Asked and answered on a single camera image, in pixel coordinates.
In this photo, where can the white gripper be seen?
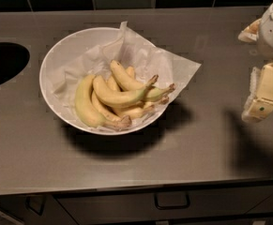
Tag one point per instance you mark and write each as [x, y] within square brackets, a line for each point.
[260, 102]

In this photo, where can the small inner banana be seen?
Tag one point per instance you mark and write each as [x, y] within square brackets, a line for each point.
[141, 108]

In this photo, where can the white bowl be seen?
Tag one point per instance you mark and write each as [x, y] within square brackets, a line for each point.
[69, 60]

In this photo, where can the large left banana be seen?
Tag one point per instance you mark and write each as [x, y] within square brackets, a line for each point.
[86, 110]

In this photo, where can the white paper liner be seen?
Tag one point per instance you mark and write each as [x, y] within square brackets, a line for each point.
[148, 60]

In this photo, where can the grey cabinet drawer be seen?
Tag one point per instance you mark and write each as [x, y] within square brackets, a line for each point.
[204, 203]

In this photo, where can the black round sink hole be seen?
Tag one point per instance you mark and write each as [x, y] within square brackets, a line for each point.
[13, 59]

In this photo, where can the black drawer handle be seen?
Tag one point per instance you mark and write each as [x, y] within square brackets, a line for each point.
[171, 200]

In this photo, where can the left cabinet handle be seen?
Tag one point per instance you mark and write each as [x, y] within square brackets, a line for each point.
[35, 204]

